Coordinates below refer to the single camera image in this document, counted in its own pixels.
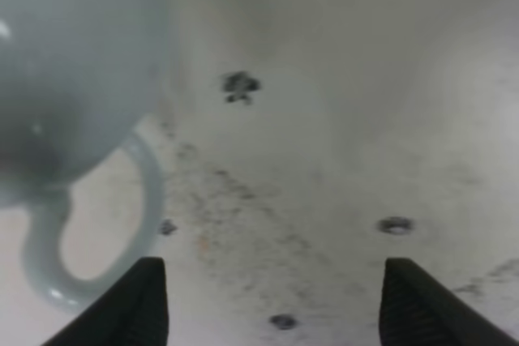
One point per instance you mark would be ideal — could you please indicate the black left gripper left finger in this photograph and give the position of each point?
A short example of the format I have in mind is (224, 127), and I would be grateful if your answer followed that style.
(134, 311)

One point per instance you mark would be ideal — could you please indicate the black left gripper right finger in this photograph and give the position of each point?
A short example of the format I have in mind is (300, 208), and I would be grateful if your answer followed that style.
(416, 309)

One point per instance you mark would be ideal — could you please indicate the pale blue porcelain teapot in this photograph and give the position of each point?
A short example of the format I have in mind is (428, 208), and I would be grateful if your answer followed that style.
(76, 78)

